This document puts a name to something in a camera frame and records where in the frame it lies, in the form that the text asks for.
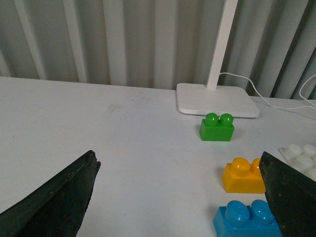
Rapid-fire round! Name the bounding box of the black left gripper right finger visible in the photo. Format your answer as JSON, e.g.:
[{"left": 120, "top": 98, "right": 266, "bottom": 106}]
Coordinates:
[{"left": 259, "top": 152, "right": 316, "bottom": 237}]

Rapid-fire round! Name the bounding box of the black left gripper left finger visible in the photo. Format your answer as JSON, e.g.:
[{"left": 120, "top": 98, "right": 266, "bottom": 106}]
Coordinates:
[{"left": 0, "top": 151, "right": 101, "bottom": 237}]

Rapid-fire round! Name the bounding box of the yellow two-stud block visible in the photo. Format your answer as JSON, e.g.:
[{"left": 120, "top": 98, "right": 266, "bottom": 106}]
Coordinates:
[{"left": 222, "top": 158, "right": 265, "bottom": 194}]

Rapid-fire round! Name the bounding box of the blue three-stud block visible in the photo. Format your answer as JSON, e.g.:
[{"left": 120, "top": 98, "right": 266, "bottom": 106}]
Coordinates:
[{"left": 213, "top": 199, "right": 282, "bottom": 237}]

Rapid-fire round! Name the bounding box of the green two-stud block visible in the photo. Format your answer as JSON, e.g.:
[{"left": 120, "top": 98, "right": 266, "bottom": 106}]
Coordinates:
[{"left": 199, "top": 113, "right": 235, "bottom": 142}]

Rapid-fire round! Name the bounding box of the white desk lamp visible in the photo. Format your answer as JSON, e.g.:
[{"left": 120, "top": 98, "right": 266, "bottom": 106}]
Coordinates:
[{"left": 176, "top": 0, "right": 260, "bottom": 119}]

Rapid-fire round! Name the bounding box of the white curtain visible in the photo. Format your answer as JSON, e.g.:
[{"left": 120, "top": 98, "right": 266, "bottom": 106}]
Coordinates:
[{"left": 0, "top": 0, "right": 316, "bottom": 99}]

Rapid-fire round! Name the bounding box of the white studded base plate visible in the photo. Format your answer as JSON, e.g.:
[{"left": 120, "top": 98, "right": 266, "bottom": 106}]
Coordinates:
[{"left": 278, "top": 144, "right": 316, "bottom": 181}]

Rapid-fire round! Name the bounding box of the white lamp cable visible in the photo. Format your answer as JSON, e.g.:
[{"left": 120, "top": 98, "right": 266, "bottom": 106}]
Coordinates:
[{"left": 218, "top": 72, "right": 316, "bottom": 110}]

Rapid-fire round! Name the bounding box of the white cable loop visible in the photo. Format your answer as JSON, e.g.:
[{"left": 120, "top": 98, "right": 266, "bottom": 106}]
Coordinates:
[{"left": 299, "top": 74, "right": 316, "bottom": 110}]

